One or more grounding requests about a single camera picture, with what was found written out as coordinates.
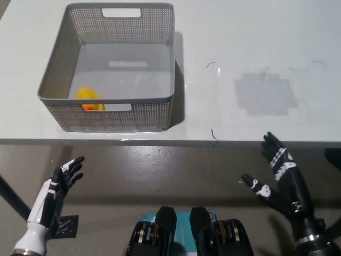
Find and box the black table leg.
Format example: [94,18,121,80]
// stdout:
[0,174,32,221]
[324,148,341,172]

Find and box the yellow duck toy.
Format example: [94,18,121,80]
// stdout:
[74,86,106,111]

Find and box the grey perforated plastic basket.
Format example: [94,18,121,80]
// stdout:
[36,2,176,133]

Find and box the grey translucent tape patch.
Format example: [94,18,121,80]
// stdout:
[233,71,299,116]

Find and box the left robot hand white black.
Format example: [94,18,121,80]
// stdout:
[26,156,85,229]

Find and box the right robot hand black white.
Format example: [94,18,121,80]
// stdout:
[240,131,323,238]

